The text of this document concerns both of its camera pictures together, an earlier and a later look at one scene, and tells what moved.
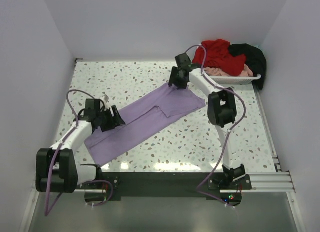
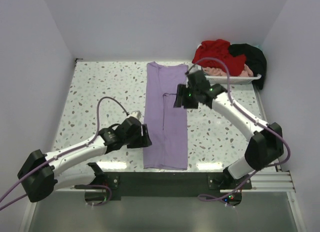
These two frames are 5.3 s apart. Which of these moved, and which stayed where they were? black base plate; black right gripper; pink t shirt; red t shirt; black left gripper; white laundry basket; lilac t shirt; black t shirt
Moved: black left gripper; lilac t shirt; black right gripper
Stayed: black base plate; red t shirt; pink t shirt; white laundry basket; black t shirt
